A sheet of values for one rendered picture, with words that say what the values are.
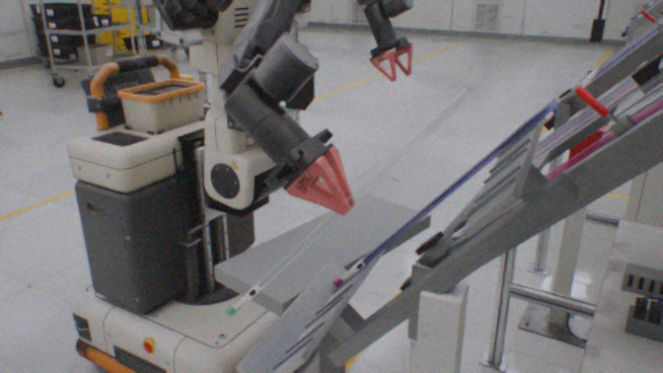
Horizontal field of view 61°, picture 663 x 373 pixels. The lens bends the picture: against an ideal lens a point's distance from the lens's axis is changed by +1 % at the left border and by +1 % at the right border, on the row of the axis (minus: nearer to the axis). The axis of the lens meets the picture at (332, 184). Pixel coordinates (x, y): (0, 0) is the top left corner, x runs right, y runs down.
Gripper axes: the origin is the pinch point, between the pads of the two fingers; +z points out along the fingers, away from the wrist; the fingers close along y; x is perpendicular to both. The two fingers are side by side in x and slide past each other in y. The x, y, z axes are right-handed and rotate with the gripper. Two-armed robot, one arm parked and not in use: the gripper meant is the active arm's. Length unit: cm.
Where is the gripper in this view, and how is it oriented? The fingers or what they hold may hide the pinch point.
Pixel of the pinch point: (345, 205)
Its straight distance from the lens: 71.5
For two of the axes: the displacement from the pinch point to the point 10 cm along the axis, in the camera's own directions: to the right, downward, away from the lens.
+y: 4.1, -3.5, 8.4
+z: 6.9, 7.3, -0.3
